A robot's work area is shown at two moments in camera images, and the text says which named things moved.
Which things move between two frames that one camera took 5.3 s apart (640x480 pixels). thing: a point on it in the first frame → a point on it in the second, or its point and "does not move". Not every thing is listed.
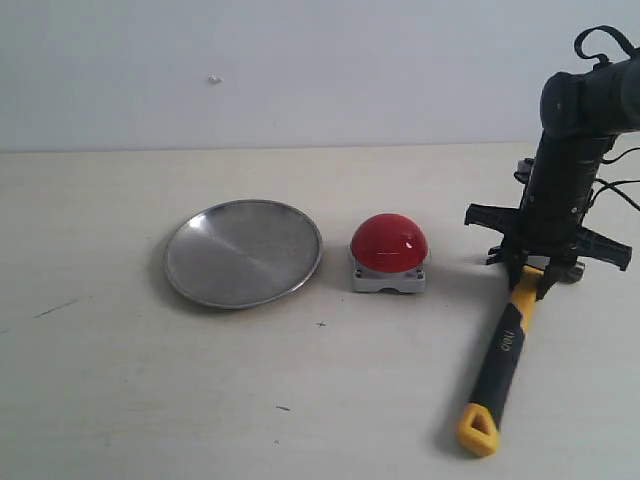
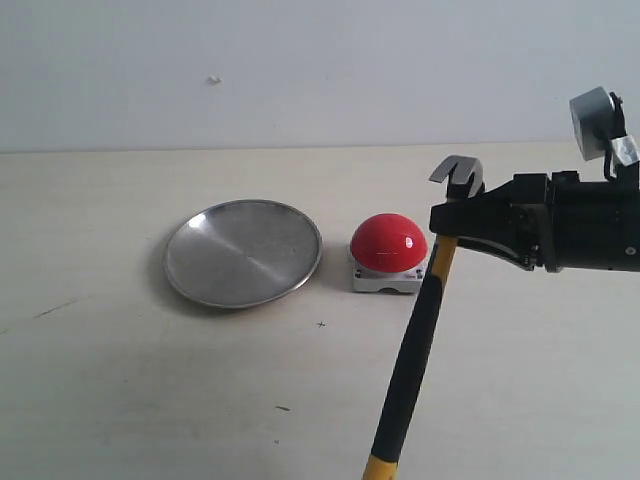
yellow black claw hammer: [478, 424] → [465, 180]
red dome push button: [389, 251] does not move
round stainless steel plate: [241, 254] does not move
